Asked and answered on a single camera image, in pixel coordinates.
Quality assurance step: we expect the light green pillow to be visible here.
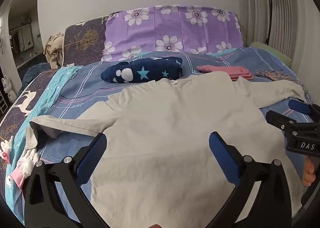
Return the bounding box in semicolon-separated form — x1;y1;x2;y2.
249;41;292;66

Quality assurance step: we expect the navy star-print folded blanket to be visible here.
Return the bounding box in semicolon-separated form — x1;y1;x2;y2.
101;57;183;84

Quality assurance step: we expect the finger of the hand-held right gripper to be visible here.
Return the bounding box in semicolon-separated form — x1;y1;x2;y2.
265;110;300;141
289;99;320;124

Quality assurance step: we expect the purple floral pillow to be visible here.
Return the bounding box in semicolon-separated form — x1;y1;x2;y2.
101;5;244;62

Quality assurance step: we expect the beige long-sleeved shirt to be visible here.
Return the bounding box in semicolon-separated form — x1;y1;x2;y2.
26;71;307;228

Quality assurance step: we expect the white cabinet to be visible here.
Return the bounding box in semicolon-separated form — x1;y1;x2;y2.
17;24;34;52

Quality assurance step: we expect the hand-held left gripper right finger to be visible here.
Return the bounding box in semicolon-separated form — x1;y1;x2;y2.
208;131;293;228

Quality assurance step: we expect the dark tree-print cushion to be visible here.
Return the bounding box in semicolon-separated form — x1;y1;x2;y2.
61;16;110;67

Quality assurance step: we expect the beige knit garment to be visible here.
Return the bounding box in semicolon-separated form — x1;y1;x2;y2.
44;33;66;69

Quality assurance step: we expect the white pleated curtain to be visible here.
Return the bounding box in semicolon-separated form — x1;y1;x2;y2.
237;0;310;59

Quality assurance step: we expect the teal deer-print quilt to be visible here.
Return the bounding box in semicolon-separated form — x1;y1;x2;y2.
0;64;84;218

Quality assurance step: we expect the white cat figurine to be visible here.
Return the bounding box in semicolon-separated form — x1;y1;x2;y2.
1;75;14;102

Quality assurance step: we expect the pink folded garment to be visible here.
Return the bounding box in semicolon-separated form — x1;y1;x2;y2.
196;65;254;81

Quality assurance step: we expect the blue plaid bed sheet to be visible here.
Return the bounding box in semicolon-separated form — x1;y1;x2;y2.
5;47;315;228

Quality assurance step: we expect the small floral patterned cloth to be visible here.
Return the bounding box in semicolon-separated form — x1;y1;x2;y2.
255;69;313;101

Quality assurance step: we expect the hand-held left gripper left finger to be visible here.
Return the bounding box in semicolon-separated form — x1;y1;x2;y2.
24;132;118;228

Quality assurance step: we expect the person's right hand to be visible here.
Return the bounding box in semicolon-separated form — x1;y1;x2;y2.
302;158;316;186

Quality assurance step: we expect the dark teal fuzzy blanket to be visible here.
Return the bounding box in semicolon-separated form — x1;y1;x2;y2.
21;62;50;89

